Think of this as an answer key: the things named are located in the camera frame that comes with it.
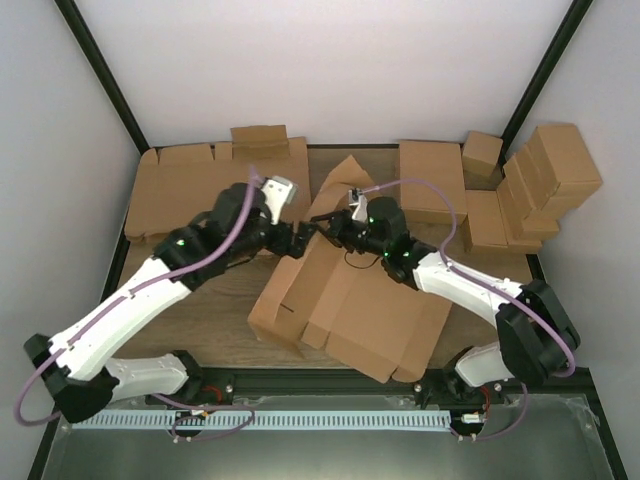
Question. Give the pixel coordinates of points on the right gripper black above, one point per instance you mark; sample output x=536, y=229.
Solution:
x=338, y=230

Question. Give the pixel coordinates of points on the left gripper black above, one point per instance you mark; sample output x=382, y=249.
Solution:
x=301, y=238

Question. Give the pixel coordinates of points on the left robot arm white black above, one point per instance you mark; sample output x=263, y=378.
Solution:
x=77, y=364

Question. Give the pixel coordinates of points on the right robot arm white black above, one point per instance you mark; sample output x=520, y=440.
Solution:
x=536, y=339

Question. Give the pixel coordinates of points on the large folded cardboard box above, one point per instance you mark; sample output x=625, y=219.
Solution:
x=440, y=165

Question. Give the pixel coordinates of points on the small folded box at back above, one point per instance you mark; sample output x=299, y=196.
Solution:
x=480, y=153

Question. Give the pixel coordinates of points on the lower folded box right stack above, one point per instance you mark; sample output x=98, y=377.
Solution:
x=523, y=235

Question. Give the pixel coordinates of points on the folded box stack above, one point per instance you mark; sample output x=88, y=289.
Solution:
x=526, y=187
x=566, y=167
x=523, y=235

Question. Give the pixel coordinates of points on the middle folded box right stack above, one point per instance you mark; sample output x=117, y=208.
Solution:
x=526, y=187

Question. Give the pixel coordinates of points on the top folded box right stack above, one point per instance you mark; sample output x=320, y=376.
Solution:
x=566, y=167

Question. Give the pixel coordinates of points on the stack of flat cardboard blanks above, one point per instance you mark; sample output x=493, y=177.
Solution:
x=173, y=184

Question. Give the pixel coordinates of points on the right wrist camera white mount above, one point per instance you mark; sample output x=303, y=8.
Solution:
x=358, y=204

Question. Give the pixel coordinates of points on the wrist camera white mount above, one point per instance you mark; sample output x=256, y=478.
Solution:
x=278, y=192
x=358, y=204

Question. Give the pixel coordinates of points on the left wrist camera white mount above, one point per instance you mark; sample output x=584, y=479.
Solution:
x=278, y=192

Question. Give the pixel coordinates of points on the light blue slotted cable duct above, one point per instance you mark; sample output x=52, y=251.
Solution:
x=385, y=420

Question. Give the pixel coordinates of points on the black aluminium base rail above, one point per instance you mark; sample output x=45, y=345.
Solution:
x=223, y=385

